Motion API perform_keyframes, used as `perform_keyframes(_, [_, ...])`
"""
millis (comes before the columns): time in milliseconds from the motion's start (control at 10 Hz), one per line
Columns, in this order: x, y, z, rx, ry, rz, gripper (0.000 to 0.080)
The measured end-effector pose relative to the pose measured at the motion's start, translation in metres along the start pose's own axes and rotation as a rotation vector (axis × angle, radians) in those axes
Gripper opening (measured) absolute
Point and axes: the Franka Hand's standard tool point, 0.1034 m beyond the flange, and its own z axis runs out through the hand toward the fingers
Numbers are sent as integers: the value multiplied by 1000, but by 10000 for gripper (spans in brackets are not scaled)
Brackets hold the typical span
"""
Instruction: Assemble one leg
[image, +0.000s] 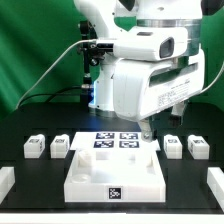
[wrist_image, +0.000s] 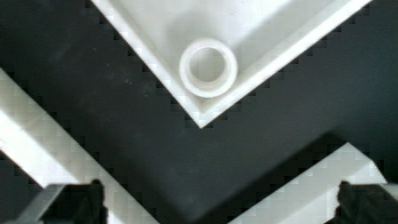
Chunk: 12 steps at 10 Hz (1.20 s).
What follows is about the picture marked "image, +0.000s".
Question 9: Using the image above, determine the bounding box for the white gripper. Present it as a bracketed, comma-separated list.
[113, 50, 205, 142]

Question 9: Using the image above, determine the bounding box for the white square tabletop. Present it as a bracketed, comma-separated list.
[64, 149, 166, 203]

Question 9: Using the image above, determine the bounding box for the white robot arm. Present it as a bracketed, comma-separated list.
[73, 0, 224, 141]

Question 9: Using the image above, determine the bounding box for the white right obstacle block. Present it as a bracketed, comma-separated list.
[207, 167, 224, 212]

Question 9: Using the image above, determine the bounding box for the white obstacle block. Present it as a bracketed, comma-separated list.
[0, 167, 15, 204]
[207, 167, 224, 212]

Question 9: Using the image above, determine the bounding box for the white left obstacle block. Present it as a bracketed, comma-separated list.
[0, 167, 15, 204]

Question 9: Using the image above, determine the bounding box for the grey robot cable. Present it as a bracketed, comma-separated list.
[199, 61, 224, 94]

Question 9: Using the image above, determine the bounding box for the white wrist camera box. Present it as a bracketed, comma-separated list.
[113, 26, 188, 61]

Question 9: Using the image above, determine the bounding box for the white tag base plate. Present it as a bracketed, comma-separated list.
[70, 131, 160, 151]

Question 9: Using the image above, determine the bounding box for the black camera on stand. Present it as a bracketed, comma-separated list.
[78, 21, 115, 104]

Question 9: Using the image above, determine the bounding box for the black cable on table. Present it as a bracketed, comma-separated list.
[18, 86, 88, 108]

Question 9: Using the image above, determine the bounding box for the grey camera cable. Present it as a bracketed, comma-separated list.
[15, 39, 98, 110]

